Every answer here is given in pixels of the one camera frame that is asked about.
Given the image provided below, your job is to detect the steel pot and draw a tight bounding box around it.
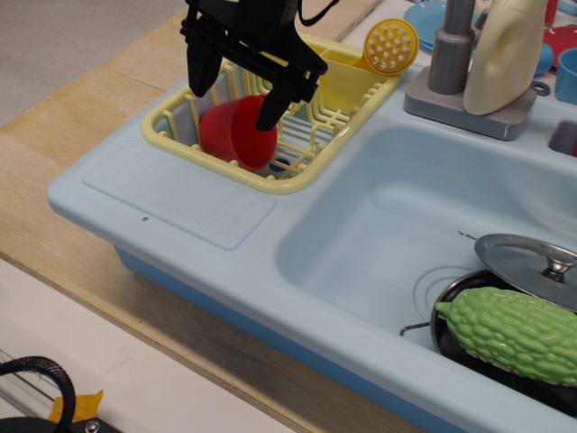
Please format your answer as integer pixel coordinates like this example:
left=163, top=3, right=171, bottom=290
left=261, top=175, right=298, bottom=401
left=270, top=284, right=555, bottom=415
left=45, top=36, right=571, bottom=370
left=400, top=271, right=576, bottom=418

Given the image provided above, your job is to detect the blue cup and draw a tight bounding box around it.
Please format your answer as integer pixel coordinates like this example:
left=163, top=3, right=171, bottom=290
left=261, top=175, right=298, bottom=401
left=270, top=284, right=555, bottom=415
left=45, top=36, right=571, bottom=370
left=554, top=48, right=577, bottom=105

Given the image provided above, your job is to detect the light blue plate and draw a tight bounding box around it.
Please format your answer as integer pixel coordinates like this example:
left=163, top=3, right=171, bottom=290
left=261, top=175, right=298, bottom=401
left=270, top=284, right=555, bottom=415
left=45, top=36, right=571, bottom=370
left=403, top=1, right=481, bottom=51

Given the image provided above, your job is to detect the green bitter gourd toy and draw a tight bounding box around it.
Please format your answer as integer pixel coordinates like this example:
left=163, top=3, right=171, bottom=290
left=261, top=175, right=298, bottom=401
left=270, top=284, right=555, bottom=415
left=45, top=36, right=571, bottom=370
left=435, top=287, right=576, bottom=387

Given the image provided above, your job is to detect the cream detergent bottle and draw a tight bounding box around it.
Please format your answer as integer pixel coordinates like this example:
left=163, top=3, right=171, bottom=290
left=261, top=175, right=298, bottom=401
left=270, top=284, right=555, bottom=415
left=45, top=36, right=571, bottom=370
left=463, top=0, right=547, bottom=115

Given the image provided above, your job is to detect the yellow round scrub brush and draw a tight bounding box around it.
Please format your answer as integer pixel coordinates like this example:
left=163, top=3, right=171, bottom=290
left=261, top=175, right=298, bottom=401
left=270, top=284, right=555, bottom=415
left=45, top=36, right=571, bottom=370
left=353, top=19, right=420, bottom=76

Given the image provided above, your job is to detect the red plate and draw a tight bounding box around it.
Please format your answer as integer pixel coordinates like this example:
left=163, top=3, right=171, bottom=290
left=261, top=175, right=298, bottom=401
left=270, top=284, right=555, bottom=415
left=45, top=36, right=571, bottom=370
left=543, top=25, right=576, bottom=69

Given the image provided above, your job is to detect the wooden board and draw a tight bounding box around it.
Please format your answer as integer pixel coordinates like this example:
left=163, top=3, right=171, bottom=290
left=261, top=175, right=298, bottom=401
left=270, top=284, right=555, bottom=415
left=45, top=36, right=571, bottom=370
left=0, top=0, right=425, bottom=433

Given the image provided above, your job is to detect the steel pot lid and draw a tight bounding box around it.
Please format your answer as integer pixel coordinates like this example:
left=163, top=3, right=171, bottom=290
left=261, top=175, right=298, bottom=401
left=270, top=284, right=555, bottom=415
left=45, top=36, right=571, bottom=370
left=474, top=234, right=576, bottom=311

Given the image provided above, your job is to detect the grey toy faucet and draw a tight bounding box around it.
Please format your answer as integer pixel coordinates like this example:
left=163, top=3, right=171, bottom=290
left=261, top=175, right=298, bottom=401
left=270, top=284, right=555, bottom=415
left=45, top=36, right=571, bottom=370
left=404, top=1, right=536, bottom=141

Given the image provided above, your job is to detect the yellow tape piece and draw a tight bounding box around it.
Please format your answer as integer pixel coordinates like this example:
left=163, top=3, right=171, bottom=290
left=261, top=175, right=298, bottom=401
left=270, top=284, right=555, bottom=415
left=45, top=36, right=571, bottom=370
left=47, top=390, right=104, bottom=423

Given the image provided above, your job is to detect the yellow dish rack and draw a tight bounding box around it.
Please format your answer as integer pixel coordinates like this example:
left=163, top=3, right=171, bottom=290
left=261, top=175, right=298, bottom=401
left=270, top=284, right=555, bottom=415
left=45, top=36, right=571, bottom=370
left=141, top=35, right=402, bottom=194

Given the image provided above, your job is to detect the light blue toy sink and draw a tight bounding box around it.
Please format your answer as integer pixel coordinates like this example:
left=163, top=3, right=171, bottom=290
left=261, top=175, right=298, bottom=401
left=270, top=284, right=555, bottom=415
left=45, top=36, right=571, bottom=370
left=48, top=88, right=576, bottom=432

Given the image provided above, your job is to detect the red plastic cup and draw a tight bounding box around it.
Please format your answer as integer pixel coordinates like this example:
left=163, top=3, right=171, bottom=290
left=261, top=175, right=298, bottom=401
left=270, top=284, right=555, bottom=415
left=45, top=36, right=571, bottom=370
left=198, top=95, right=278, bottom=171

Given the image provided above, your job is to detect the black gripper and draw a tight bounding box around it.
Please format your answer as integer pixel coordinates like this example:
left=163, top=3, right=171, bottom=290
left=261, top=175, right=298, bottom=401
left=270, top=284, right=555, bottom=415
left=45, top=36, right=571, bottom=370
left=180, top=1, right=328, bottom=132

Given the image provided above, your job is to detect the black braided cable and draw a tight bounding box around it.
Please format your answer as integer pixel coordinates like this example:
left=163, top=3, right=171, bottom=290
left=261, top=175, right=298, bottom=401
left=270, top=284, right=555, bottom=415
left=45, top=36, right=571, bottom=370
left=0, top=355, right=77, bottom=433

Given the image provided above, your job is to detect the black base with screw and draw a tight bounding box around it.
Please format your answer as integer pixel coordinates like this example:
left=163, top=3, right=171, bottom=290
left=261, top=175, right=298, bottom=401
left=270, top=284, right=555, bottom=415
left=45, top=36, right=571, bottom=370
left=1, top=417, right=119, bottom=433

